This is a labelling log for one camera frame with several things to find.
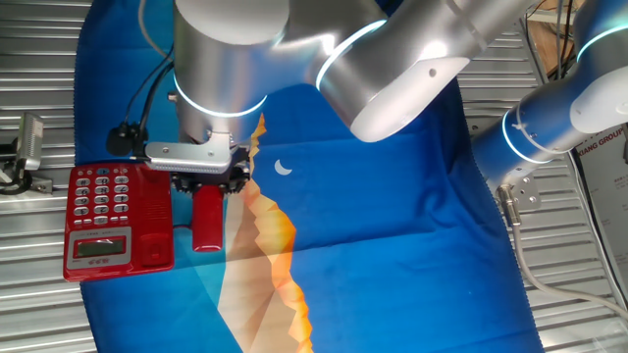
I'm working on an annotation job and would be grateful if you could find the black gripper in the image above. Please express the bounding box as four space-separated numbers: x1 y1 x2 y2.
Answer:
170 145 253 196

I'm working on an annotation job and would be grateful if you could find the red telephone handset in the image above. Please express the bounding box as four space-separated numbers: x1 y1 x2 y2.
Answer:
190 184 226 253

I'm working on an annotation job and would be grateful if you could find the red telephone base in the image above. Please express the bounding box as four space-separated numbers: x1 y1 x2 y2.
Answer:
62 161 176 283

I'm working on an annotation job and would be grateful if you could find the blue landscape print cloth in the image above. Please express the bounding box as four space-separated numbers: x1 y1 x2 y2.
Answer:
73 0 546 353

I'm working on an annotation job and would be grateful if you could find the white device at edge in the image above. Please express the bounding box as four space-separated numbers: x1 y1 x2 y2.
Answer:
0 141 54 196

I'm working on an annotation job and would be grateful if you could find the brown wooden board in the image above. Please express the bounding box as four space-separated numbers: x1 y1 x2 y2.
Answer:
527 19 563 79

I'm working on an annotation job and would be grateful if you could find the white printed sign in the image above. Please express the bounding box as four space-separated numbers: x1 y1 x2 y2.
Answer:
573 122 628 305

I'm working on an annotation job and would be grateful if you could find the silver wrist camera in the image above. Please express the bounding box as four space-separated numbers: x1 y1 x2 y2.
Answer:
144 130 236 176

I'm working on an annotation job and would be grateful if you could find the black cable with plug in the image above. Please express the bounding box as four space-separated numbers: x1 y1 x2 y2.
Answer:
106 46 177 159

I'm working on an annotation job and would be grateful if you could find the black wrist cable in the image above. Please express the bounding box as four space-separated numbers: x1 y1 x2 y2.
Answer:
122 46 173 129

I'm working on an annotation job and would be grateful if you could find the silver camera on stand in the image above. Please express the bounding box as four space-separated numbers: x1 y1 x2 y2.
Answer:
17 112 44 172

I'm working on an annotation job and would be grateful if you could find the thick grey robot cable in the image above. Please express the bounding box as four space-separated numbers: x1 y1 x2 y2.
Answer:
497 185 628 323

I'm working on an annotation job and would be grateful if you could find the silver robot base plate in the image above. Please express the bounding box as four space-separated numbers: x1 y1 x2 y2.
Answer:
495 172 542 213

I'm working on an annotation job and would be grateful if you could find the black cable bundle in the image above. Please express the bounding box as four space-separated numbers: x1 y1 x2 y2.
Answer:
551 0 580 82

